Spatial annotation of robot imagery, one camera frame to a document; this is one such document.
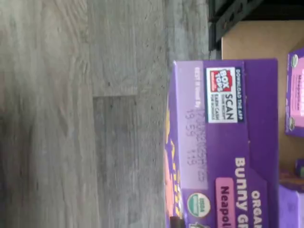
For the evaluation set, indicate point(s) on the black metal shelf rack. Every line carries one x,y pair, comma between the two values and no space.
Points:
285,12
211,14

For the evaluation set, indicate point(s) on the tan wooden shelf board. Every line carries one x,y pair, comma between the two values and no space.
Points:
256,40

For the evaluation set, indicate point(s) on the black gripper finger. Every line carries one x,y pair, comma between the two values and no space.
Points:
175,222

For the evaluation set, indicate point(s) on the purple Annie's box pink patch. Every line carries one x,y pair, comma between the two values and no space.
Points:
225,147
295,95

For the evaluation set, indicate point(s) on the purple Annie's box violet patch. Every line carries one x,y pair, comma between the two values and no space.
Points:
292,206

